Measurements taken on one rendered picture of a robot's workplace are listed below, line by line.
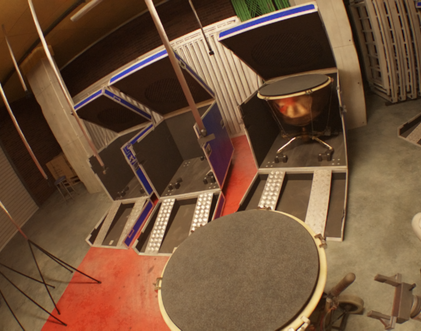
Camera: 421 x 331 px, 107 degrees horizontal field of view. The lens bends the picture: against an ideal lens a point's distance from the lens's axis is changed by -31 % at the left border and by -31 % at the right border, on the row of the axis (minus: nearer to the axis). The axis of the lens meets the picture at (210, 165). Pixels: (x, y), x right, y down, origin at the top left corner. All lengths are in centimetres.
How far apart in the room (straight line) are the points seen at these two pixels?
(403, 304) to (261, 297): 49
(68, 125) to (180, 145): 229
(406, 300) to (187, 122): 318
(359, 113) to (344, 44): 103
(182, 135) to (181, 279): 273
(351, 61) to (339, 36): 37
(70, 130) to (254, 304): 435
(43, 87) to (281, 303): 482
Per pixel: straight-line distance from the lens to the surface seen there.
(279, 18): 215
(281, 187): 237
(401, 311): 83
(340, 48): 329
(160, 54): 237
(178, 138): 350
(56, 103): 470
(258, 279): 86
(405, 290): 87
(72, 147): 483
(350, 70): 337
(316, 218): 205
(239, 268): 91
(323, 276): 86
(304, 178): 252
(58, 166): 705
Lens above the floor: 152
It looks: 25 degrees down
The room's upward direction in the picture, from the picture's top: 23 degrees counter-clockwise
